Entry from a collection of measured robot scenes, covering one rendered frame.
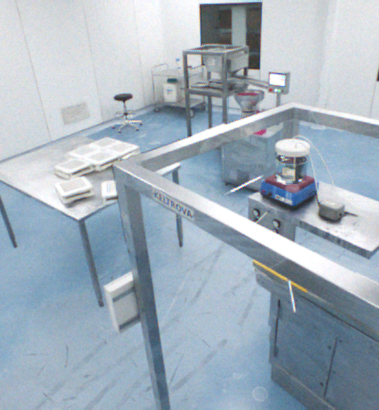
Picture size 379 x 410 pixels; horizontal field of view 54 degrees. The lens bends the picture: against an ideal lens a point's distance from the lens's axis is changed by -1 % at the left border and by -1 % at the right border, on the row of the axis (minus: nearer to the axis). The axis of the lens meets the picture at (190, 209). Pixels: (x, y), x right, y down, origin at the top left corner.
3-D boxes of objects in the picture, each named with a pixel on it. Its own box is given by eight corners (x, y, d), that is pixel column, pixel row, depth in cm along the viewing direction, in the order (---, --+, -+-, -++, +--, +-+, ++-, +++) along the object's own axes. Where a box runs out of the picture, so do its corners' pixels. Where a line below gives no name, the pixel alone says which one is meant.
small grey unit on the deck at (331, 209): (312, 211, 166) (313, 199, 163) (320, 206, 170) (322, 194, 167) (336, 222, 158) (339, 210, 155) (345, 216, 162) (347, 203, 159)
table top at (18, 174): (-17, 174, 347) (-18, 170, 345) (79, 137, 418) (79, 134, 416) (79, 223, 262) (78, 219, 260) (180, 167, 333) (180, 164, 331)
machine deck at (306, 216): (247, 203, 184) (247, 197, 182) (294, 178, 204) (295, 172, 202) (369, 260, 142) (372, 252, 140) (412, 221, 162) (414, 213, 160)
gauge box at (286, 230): (246, 235, 193) (247, 202, 183) (260, 227, 199) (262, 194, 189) (281, 253, 178) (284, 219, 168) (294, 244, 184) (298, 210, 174)
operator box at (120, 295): (113, 329, 170) (102, 285, 157) (144, 309, 180) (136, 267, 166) (120, 336, 166) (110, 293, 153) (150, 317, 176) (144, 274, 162)
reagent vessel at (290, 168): (266, 178, 177) (268, 141, 167) (286, 168, 185) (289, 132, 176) (293, 188, 167) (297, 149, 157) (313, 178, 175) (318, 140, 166)
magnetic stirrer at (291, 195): (256, 196, 181) (257, 179, 177) (284, 181, 193) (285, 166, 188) (291, 211, 168) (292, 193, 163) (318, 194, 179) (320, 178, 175)
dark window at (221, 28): (201, 65, 754) (199, 4, 698) (201, 65, 755) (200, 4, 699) (259, 70, 683) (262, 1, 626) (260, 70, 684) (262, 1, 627)
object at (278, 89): (265, 124, 449) (267, 70, 417) (268, 123, 456) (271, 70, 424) (283, 128, 436) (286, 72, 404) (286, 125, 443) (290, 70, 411)
